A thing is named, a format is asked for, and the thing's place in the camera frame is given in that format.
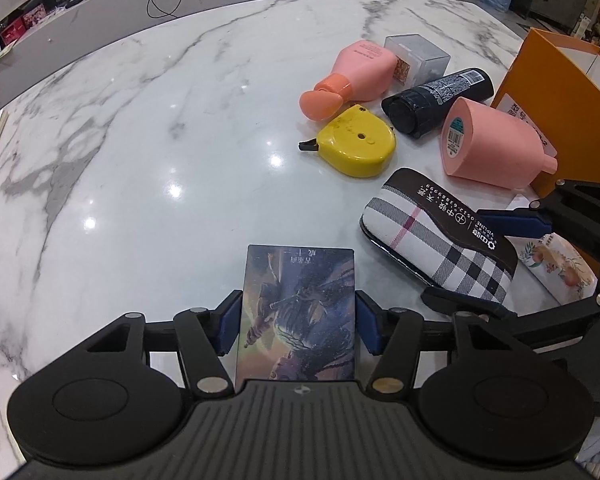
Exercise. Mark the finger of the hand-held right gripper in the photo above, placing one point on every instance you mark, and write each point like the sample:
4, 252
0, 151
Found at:
520, 221
460, 302

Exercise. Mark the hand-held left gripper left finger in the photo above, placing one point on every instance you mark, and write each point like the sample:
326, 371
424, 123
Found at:
228, 325

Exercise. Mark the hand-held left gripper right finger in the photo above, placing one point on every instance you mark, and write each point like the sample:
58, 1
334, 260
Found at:
370, 325

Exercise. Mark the white hand cream tube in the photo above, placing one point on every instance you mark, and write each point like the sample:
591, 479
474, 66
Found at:
560, 265

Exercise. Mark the illustrated dark box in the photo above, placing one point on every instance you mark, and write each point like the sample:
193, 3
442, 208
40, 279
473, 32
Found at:
300, 310

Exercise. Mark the plaid glasses case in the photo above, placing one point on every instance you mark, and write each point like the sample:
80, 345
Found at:
430, 230

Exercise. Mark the wide pink bottle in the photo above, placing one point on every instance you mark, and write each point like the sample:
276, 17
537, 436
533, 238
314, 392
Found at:
495, 145

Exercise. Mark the orange cardboard box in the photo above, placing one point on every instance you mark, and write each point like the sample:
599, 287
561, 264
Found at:
570, 100

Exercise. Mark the yellow tape measure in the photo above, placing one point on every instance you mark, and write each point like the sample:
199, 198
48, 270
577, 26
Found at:
355, 145

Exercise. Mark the pink pump bottle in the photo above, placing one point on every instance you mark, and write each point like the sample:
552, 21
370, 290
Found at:
360, 70

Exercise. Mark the black bottle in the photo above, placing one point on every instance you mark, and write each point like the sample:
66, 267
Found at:
430, 100

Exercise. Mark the clear plastic box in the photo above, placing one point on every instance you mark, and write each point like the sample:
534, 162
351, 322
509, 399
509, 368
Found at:
420, 55

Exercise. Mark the red boxes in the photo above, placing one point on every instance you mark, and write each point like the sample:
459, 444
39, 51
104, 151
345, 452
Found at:
25, 22

